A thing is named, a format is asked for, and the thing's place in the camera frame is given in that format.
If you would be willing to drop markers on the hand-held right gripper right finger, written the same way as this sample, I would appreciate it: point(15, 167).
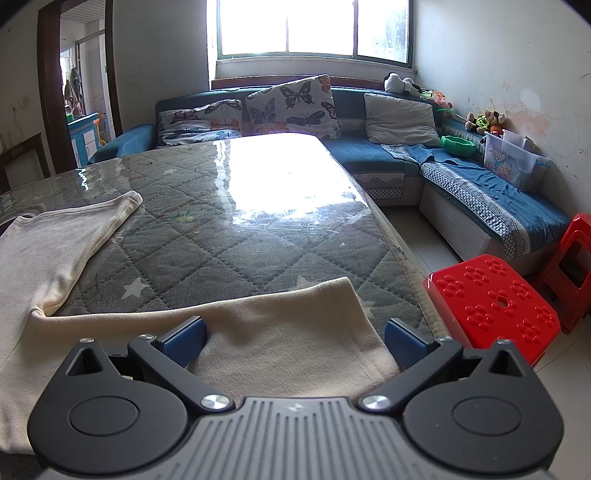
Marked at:
point(402, 344)

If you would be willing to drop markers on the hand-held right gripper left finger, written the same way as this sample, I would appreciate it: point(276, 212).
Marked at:
point(187, 340)

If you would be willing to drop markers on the cream white shirt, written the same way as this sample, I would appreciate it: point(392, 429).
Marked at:
point(277, 341)

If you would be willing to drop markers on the red plastic stool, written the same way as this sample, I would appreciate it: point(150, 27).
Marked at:
point(570, 267)
point(491, 302)

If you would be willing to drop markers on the grey quilted star table cover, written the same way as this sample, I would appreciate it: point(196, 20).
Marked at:
point(231, 217)

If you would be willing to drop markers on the blue corner sofa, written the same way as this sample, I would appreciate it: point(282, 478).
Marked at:
point(443, 184)

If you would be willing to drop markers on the blue cloth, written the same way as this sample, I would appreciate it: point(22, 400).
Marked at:
point(425, 154)

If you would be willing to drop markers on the green plastic basin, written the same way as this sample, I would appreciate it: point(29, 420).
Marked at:
point(457, 145)

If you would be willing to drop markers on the clear plastic storage box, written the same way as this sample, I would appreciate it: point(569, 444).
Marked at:
point(512, 159)

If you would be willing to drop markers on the butterfly print pillow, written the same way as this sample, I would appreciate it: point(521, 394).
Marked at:
point(201, 122)
point(293, 107)

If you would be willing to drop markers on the grey plain pillow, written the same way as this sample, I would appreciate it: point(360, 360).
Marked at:
point(400, 119)

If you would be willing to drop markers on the blue cabinet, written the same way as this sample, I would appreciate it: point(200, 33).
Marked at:
point(83, 136)

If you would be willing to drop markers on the brown plush toys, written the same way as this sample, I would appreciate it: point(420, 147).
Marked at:
point(485, 122)

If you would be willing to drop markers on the dark wooden furniture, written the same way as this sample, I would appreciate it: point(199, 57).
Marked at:
point(21, 159)

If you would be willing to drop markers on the black and white plush toy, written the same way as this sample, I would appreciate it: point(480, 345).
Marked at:
point(400, 84)

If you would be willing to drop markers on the window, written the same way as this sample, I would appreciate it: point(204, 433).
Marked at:
point(314, 28)

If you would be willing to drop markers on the brown wooden door frame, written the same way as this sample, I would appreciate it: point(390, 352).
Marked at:
point(113, 69)

